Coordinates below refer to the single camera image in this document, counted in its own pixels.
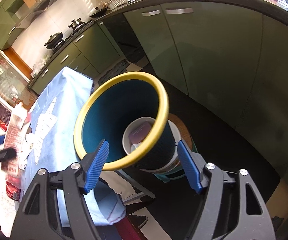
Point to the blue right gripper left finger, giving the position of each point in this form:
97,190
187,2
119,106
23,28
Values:
93,164

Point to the blue star tablecloth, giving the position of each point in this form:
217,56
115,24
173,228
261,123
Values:
53,119

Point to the dark bin with yellow rim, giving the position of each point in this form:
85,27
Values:
112,107

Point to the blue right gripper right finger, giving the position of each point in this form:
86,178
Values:
190,168

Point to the small steel pot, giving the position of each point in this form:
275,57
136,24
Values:
75,24

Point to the black wok with lid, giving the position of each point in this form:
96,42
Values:
54,40

